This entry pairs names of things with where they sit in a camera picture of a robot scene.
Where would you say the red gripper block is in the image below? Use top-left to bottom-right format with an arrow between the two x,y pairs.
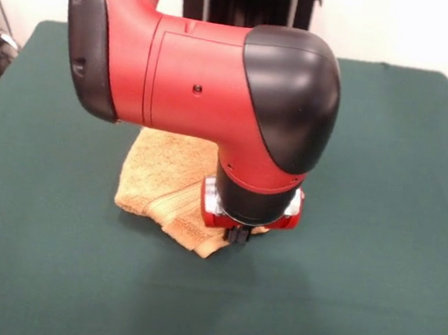
194,174 -> 307,253

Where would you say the orange terry towel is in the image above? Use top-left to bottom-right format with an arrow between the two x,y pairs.
108,123 -> 284,267

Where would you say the dark green tablecloth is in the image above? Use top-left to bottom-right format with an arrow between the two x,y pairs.
0,11 -> 448,335

